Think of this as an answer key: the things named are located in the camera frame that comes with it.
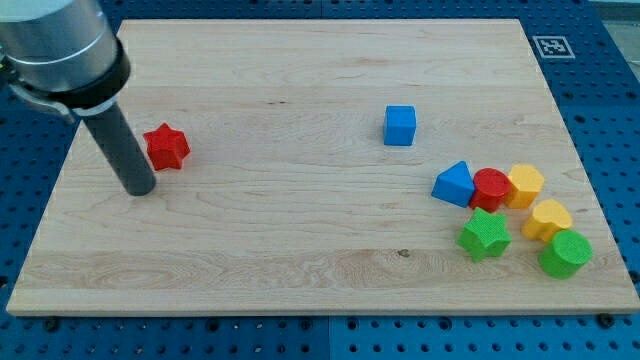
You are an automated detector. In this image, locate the yellow pentagon block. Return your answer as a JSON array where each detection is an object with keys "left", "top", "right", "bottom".
[{"left": 504, "top": 164, "right": 545, "bottom": 209}]

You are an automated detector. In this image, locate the wooden board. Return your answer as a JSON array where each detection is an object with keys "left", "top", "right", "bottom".
[{"left": 7, "top": 19, "right": 639, "bottom": 317}]

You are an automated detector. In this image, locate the red cylinder block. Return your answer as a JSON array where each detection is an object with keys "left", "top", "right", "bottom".
[{"left": 469, "top": 168, "right": 511, "bottom": 213}]

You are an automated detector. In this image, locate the green star block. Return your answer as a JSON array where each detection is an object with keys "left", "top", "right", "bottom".
[{"left": 456, "top": 207, "right": 512, "bottom": 262}]

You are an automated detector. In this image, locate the red star block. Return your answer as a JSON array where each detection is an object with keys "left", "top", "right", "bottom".
[{"left": 143, "top": 123, "right": 191, "bottom": 171}]

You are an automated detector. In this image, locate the blue cube block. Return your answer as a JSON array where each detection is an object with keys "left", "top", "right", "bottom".
[{"left": 383, "top": 105, "right": 417, "bottom": 146}]

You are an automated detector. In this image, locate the blue triangle block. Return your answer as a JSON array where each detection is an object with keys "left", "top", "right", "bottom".
[{"left": 431, "top": 161, "right": 475, "bottom": 208}]

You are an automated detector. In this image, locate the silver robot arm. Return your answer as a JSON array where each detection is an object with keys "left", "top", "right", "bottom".
[{"left": 1, "top": 0, "right": 130, "bottom": 121}]

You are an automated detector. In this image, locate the white fiducial marker tag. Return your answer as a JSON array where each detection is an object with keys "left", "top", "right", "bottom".
[{"left": 533, "top": 35, "right": 575, "bottom": 59}]

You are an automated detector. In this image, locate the green cylinder block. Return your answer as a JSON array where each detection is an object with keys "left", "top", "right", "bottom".
[{"left": 538, "top": 230, "right": 593, "bottom": 280}]

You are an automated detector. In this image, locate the yellow heart block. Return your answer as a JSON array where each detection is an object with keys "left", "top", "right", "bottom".
[{"left": 521, "top": 199, "right": 573, "bottom": 242}]

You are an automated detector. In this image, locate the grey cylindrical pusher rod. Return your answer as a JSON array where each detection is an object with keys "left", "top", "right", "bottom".
[{"left": 79, "top": 102, "right": 156, "bottom": 196}]

